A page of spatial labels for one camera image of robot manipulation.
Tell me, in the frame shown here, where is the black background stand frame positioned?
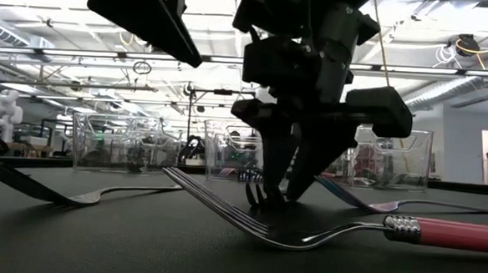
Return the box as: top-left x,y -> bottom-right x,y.
186,87 -> 258,154

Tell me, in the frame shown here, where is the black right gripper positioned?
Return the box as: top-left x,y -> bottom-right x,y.
226,34 -> 418,214

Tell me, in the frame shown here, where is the black table frame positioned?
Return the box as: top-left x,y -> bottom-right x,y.
0,154 -> 488,197

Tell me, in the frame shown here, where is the black cable loop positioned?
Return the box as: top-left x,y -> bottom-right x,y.
132,59 -> 154,77

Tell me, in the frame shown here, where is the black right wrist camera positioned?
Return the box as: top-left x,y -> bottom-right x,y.
241,33 -> 318,92

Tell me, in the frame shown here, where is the clear plastic bin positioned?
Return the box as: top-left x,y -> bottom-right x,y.
201,119 -> 271,185
70,111 -> 184,178
314,124 -> 435,193

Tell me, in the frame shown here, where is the yellow hanging cable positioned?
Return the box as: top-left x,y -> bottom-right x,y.
367,0 -> 397,88

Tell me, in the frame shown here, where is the white humanoid robot figure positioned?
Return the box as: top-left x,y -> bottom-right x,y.
0,88 -> 26,145

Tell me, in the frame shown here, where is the long ceiling light rail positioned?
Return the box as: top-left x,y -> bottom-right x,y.
0,43 -> 488,80

